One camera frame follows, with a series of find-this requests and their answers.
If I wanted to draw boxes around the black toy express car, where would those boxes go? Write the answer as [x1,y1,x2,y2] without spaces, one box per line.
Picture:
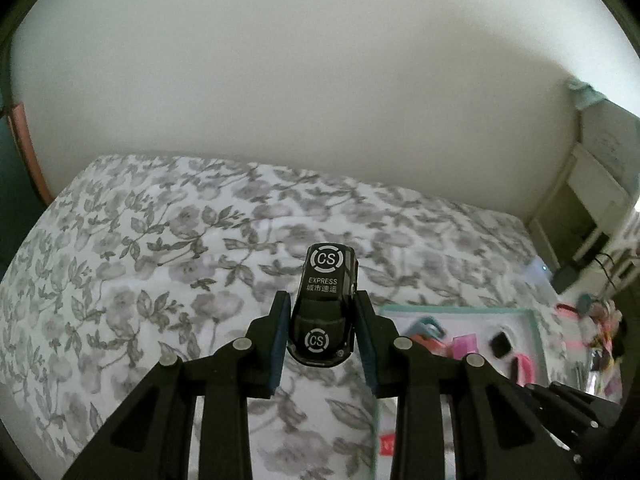
[288,242,358,368]

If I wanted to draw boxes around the pink smartwatch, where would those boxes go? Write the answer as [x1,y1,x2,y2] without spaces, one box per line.
[510,353,536,387]

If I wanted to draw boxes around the black square smartwatch face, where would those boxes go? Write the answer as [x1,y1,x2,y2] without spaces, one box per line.
[489,330,513,359]

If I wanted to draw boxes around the teal rimmed white tray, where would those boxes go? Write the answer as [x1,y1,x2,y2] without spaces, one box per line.
[371,306,549,479]

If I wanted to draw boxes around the grey floral bed blanket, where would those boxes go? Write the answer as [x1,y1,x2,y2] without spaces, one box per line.
[1,155,565,479]

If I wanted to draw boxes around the white bedside shelf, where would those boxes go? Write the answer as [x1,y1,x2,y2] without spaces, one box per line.
[528,78,639,292]

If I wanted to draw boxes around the dark teal cabinet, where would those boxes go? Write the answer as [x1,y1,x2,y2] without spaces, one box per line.
[0,103,53,274]

